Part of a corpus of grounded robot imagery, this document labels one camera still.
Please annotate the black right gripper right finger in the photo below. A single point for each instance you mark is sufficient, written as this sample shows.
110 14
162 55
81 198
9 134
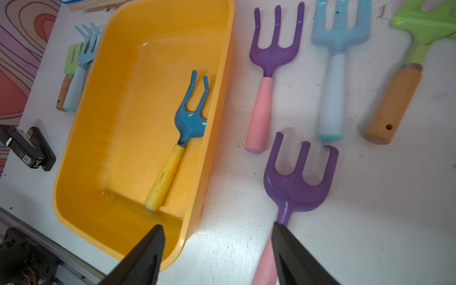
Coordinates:
295 264

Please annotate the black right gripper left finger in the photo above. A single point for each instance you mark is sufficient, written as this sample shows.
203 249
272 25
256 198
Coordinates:
142 265

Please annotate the purple rake pink handle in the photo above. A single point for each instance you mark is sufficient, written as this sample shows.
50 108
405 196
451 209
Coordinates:
269 59
292 194

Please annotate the yellow plastic storage tray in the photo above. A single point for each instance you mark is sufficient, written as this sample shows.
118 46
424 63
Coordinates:
124 127

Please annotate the light blue fork rake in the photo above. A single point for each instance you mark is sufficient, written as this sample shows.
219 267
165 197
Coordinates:
92 37

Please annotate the light blue hand rake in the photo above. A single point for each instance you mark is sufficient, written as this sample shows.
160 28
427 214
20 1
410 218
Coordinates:
338 39

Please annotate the green small rake wooden handle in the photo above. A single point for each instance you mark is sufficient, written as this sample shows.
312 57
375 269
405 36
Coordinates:
426 27

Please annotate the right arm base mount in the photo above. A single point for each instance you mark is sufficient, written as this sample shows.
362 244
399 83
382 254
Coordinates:
25 262

